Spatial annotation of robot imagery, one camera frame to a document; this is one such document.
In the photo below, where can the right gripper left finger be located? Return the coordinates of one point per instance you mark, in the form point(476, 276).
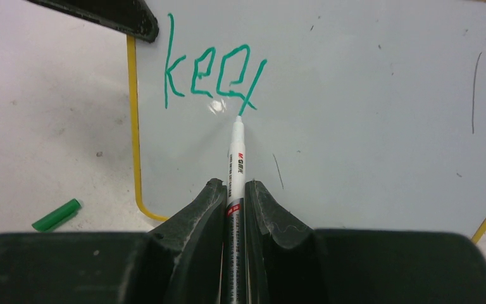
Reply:
point(177, 262)

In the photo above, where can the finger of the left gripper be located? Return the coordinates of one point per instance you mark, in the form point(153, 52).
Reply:
point(131, 17)

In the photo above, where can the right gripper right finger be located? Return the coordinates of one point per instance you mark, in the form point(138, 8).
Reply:
point(291, 262)

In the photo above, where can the white marker pen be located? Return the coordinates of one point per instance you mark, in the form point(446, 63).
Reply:
point(234, 270)

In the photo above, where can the green marker cap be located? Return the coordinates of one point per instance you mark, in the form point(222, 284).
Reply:
point(57, 217)

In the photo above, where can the yellow framed whiteboard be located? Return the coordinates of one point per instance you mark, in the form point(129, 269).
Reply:
point(357, 114)

